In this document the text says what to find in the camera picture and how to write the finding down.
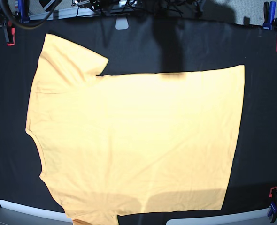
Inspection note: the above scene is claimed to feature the yellow t-shirt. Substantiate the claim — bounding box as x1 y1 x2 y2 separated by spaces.
25 34 245 225

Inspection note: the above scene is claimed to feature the red black clamp left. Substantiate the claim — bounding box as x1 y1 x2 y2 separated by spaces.
2 20 15 46

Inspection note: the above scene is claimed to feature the red black clamp bottom right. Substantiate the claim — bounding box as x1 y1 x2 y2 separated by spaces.
269 186 277 198

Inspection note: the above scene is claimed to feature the blue clamp top left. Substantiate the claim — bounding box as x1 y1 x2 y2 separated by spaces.
16 0 30 23

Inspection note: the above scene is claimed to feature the blue clamp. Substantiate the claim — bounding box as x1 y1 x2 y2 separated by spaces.
16 0 30 23
262 1 277 30
267 191 277 223

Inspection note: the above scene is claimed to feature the blue clamp top right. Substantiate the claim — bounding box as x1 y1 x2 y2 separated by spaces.
262 1 277 30

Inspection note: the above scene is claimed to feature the blue clamp bottom right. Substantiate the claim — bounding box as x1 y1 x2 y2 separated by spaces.
267 191 277 223

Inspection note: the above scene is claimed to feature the black cable bundle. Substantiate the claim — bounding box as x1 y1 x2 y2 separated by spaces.
70 0 214 17

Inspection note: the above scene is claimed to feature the thick black cable loop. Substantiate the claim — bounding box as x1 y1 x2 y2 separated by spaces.
0 0 59 30

